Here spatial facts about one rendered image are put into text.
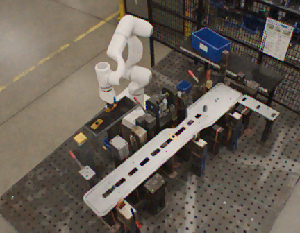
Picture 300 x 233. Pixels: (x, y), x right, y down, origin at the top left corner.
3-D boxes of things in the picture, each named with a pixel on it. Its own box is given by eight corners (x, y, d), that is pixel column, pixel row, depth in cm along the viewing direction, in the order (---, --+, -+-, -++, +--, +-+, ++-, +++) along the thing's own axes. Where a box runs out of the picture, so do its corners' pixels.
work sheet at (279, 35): (284, 62, 240) (295, 26, 217) (257, 50, 251) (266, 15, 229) (285, 61, 241) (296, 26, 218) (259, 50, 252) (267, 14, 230)
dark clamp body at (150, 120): (152, 159, 241) (149, 126, 213) (139, 150, 247) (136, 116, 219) (162, 151, 246) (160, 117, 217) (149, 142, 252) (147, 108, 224)
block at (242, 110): (239, 141, 248) (245, 116, 227) (227, 134, 253) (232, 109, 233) (246, 134, 252) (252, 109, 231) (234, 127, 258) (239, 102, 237)
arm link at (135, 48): (138, 86, 239) (119, 80, 243) (144, 76, 247) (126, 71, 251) (138, 27, 202) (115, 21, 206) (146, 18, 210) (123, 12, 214)
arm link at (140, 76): (132, 83, 258) (131, 60, 240) (153, 89, 254) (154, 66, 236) (126, 93, 251) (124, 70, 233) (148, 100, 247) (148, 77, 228)
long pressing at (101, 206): (103, 222, 178) (103, 220, 177) (79, 197, 190) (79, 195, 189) (244, 95, 241) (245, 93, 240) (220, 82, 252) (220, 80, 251)
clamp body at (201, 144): (199, 179, 226) (203, 150, 201) (186, 170, 233) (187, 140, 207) (207, 172, 231) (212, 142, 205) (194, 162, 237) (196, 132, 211)
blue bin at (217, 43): (215, 63, 262) (217, 50, 253) (190, 46, 280) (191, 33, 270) (229, 55, 268) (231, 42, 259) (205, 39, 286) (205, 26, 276)
